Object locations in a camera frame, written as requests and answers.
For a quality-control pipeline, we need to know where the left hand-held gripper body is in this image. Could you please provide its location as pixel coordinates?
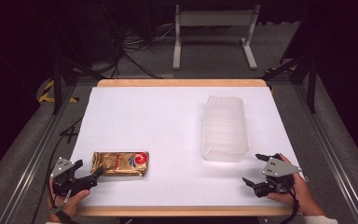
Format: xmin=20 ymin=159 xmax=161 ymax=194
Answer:
xmin=49 ymin=157 xmax=85 ymax=198

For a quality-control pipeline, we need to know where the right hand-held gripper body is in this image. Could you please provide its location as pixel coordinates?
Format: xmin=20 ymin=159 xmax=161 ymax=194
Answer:
xmin=259 ymin=157 xmax=303 ymax=198

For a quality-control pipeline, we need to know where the gold foil snack packet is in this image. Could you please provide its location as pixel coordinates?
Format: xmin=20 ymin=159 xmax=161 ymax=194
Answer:
xmin=91 ymin=150 xmax=150 ymax=177

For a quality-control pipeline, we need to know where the translucent plastic container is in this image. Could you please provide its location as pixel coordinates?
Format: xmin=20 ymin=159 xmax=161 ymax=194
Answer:
xmin=201 ymin=95 xmax=251 ymax=162

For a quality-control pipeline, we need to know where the person's left hand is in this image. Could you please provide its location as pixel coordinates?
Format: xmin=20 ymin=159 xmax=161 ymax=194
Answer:
xmin=47 ymin=189 xmax=91 ymax=224

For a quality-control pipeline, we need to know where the person's right hand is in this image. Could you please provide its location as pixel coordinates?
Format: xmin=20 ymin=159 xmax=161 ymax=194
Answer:
xmin=266 ymin=152 xmax=324 ymax=217

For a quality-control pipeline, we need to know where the black tape cross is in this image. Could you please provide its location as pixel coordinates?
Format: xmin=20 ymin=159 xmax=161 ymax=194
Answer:
xmin=59 ymin=125 xmax=81 ymax=145

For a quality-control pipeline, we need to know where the yellow black hazard tape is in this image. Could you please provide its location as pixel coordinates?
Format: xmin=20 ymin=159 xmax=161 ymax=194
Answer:
xmin=36 ymin=78 xmax=80 ymax=104

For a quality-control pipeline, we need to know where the black tripod stand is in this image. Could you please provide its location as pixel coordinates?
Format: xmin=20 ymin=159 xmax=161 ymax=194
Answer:
xmin=259 ymin=53 xmax=320 ymax=115
xmin=49 ymin=50 xmax=107 ymax=116

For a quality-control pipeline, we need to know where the white table mat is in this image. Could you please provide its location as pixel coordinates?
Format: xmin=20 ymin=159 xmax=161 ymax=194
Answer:
xmin=70 ymin=86 xmax=302 ymax=208

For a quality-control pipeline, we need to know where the wooden table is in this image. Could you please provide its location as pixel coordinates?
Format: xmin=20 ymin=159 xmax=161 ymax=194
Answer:
xmin=74 ymin=78 xmax=302 ymax=217

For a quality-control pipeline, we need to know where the white metal stand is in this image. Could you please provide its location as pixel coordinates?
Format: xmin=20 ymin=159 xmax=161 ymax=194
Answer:
xmin=172 ymin=4 xmax=261 ymax=71

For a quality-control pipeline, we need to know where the aluminium floor rail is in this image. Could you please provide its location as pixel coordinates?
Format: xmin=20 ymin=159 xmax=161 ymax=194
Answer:
xmin=0 ymin=84 xmax=78 ymax=224
xmin=293 ymin=83 xmax=358 ymax=224

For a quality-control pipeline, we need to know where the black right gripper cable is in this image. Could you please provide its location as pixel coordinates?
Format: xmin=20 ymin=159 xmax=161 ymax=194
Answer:
xmin=278 ymin=183 xmax=301 ymax=224

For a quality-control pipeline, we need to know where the bundle of floor cables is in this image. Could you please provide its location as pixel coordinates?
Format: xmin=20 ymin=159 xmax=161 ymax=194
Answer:
xmin=103 ymin=22 xmax=176 ymax=79

